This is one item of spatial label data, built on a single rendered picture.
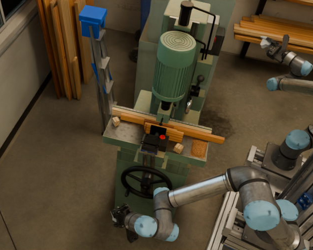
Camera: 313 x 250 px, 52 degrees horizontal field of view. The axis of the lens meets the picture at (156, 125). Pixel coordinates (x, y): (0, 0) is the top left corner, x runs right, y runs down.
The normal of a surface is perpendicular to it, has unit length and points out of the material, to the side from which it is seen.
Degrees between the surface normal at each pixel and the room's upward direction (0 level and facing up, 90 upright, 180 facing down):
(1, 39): 0
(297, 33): 0
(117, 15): 90
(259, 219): 85
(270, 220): 84
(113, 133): 0
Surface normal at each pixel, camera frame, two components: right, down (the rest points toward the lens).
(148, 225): 0.48, -0.10
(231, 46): -0.17, 0.72
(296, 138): 0.00, -0.63
